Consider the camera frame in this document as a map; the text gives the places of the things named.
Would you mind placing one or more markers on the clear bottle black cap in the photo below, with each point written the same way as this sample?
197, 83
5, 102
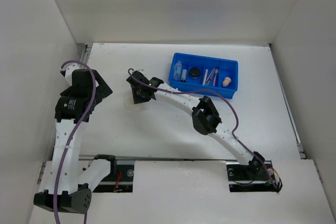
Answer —
183, 75

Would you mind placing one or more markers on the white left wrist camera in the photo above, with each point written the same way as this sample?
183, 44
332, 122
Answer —
67, 71

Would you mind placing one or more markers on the round beige powder puff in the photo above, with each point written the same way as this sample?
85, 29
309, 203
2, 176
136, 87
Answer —
130, 105

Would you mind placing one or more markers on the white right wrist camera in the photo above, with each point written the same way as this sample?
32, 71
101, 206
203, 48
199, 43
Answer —
141, 71

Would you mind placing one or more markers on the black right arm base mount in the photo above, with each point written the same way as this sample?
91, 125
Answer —
240, 182

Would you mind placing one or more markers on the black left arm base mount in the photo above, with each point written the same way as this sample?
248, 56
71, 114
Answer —
120, 177

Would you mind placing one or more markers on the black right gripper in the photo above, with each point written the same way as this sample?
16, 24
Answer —
136, 99

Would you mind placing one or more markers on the blue plastic organizer tray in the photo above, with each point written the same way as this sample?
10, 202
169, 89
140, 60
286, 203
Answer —
226, 68

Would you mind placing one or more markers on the black round compact jar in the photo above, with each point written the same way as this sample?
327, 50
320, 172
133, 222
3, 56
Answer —
195, 72

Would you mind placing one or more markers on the beige pink pencil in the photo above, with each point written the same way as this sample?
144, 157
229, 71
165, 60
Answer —
205, 77

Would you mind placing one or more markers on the peach makeup sponge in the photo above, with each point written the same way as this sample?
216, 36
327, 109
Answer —
226, 82

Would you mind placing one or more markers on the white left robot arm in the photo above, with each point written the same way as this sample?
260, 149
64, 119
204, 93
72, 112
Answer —
66, 190

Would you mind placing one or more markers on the aluminium rail right edge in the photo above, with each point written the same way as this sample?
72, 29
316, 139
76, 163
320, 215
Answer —
292, 122

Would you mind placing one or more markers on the grey makeup pen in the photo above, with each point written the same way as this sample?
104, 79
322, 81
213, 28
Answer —
211, 74

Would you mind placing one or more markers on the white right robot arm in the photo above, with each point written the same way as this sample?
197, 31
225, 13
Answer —
205, 117

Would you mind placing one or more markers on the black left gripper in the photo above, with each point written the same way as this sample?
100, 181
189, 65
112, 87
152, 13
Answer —
102, 90

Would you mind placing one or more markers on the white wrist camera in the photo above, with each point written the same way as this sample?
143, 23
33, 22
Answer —
141, 71
67, 71

